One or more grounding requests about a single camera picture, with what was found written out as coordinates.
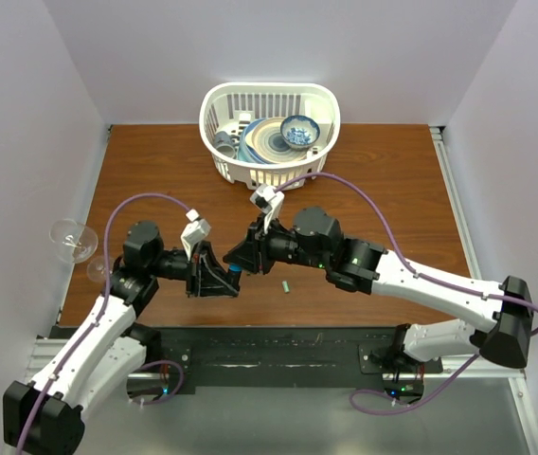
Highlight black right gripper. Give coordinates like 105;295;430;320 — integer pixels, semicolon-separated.
223;220;325;282

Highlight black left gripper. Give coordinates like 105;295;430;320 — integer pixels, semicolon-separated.
148;237;239;295

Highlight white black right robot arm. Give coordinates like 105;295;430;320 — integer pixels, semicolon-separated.
224;207;534;373

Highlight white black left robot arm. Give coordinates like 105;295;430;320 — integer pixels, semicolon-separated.
3;218;242;454

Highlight beige blue plate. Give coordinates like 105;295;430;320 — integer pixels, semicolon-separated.
237;117;307;164

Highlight grey blue mug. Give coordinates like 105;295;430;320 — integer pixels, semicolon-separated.
212;131;237;158

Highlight white plastic dish basket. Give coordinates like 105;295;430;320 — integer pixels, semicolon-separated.
199;82;341;190

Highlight blue patterned bowl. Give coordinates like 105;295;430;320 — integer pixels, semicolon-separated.
279;115;321;151

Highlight clear wine glass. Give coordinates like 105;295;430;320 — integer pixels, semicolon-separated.
49;219;99;264

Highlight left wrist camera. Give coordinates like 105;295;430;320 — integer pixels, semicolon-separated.
180;209;211;259

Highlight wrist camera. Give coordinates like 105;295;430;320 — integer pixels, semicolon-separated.
250;184;284;234
180;209;211;259

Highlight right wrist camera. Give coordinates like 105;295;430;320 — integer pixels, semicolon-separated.
250;184;284;234

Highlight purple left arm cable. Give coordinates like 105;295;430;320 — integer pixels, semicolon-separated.
15;191;199;455

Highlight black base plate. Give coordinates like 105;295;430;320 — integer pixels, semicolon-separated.
126;326;442;400

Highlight aluminium frame rail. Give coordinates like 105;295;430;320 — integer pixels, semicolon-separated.
429;126;538;454

